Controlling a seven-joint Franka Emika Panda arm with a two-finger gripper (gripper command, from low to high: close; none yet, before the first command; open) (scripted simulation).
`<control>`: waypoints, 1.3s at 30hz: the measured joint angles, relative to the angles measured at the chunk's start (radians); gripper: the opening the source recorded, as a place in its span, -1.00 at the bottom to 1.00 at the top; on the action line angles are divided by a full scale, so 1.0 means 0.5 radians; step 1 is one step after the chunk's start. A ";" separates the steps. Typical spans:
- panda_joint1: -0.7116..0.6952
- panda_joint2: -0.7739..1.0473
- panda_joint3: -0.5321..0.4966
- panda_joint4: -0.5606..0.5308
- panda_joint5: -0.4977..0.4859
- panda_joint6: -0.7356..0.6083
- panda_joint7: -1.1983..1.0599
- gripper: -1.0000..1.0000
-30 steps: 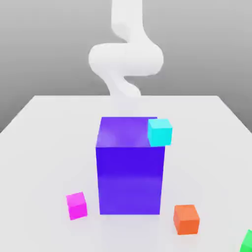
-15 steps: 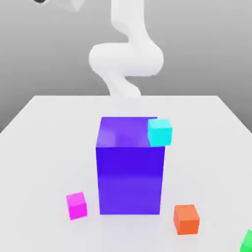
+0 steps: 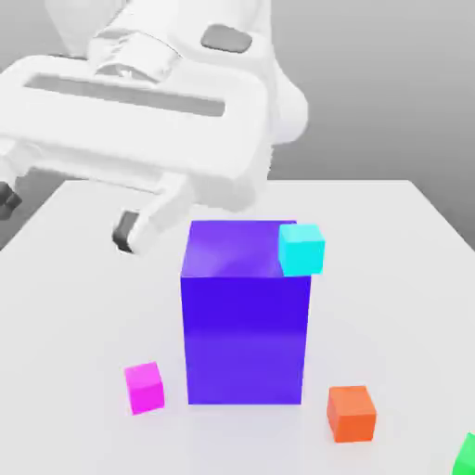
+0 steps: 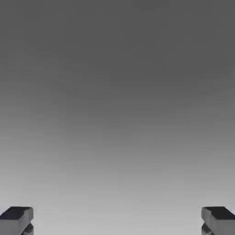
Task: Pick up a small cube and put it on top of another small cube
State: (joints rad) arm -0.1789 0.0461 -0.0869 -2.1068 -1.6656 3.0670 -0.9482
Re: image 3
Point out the small green cube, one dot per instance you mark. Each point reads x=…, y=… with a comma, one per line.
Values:
x=467, y=458

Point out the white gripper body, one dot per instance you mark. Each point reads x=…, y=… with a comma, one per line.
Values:
x=148, y=130

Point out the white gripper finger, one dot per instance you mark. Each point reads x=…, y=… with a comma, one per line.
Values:
x=148, y=226
x=7, y=200

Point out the small orange cube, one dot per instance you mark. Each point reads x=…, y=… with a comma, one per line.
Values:
x=352, y=415

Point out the small magenta cube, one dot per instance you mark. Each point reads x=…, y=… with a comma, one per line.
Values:
x=144, y=389

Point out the small cyan cube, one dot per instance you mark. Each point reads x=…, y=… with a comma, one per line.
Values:
x=301, y=250

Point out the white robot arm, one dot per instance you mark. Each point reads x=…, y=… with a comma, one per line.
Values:
x=287, y=111

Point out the large purple box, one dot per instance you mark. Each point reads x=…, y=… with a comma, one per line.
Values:
x=245, y=334

